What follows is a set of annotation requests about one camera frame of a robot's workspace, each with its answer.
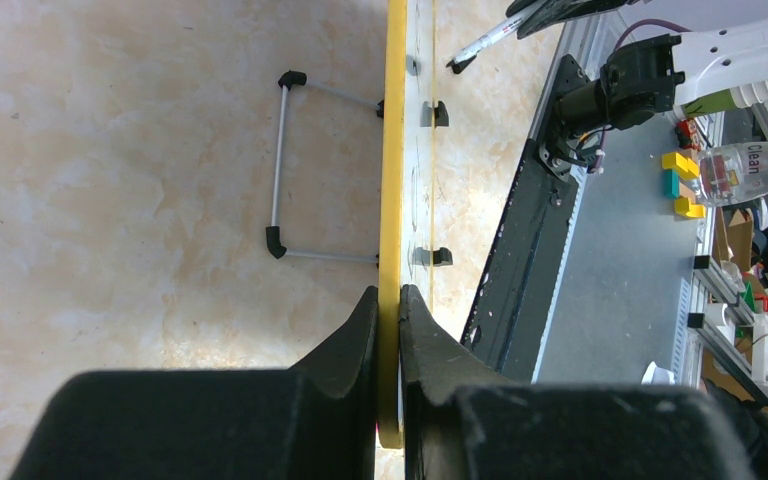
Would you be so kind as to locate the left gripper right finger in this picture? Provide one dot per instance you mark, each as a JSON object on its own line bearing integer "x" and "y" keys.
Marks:
{"x": 437, "y": 375}

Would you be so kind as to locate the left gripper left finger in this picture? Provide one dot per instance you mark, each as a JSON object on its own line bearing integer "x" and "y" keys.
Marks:
{"x": 335, "y": 415}

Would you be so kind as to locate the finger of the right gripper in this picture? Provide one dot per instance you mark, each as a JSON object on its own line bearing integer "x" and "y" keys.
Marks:
{"x": 522, "y": 8}
{"x": 559, "y": 11}

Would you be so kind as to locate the white marker pen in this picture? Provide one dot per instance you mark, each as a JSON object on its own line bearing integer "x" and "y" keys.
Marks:
{"x": 463, "y": 58}

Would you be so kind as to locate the yellow-framed whiteboard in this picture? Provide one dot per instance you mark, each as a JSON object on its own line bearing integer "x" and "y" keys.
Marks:
{"x": 413, "y": 111}

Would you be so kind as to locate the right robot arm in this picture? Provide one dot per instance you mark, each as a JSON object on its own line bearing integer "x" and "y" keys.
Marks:
{"x": 648, "y": 77}

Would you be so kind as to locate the upper yellow toy block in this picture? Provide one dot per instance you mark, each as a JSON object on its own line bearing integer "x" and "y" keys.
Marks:
{"x": 684, "y": 167}

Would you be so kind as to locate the yellow toy block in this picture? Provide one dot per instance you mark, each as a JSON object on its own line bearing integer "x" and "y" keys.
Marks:
{"x": 688, "y": 208}
{"x": 684, "y": 167}

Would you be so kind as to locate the teal toy block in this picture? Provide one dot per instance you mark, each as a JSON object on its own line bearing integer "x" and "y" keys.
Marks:
{"x": 672, "y": 184}

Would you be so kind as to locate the lower yellow toy block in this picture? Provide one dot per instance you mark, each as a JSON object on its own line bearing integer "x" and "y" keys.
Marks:
{"x": 688, "y": 208}

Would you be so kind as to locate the clear cleaner spray bottle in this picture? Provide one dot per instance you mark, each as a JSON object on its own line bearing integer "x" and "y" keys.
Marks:
{"x": 732, "y": 174}

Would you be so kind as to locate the cardboard box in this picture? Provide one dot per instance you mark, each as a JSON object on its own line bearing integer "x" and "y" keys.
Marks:
{"x": 733, "y": 238}

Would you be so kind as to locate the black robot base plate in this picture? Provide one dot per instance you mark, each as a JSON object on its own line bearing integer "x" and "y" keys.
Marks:
{"x": 509, "y": 310}

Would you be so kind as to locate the whiteboard wire stand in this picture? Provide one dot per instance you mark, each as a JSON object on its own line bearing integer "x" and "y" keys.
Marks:
{"x": 308, "y": 166}

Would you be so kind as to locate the white cable duct rail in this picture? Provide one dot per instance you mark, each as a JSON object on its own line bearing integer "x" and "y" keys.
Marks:
{"x": 579, "y": 174}

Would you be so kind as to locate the aluminium frame rail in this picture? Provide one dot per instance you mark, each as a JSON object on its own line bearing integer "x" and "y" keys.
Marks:
{"x": 720, "y": 322}

